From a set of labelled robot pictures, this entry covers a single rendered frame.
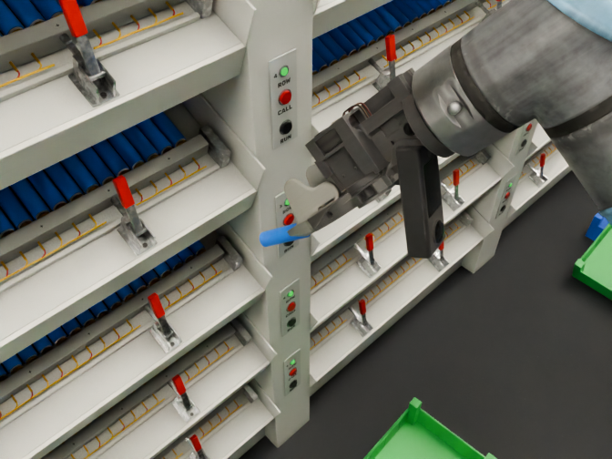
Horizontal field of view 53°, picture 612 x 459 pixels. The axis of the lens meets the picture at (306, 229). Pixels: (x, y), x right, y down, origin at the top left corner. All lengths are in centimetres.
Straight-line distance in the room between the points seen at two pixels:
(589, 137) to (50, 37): 46
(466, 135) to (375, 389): 101
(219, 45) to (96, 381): 46
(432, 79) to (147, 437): 73
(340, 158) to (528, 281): 120
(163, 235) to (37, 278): 14
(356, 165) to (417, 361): 98
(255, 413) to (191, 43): 80
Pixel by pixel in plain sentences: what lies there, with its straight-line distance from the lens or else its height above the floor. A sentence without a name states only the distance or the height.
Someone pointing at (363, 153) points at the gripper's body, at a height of 91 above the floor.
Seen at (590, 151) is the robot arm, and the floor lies 97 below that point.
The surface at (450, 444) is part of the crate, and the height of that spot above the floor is 1.
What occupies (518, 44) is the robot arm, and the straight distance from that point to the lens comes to 50.
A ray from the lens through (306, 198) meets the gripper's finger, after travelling 63.
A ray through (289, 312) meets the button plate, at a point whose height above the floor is 44.
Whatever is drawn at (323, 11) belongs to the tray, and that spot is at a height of 94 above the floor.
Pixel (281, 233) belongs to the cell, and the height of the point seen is 77.
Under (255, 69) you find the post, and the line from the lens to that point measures 69.
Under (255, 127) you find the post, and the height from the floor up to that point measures 84.
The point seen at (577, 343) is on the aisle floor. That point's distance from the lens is 166.
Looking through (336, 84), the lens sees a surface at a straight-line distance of 91.
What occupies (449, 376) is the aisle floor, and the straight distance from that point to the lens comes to 151.
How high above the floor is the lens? 127
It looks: 46 degrees down
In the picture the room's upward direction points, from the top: straight up
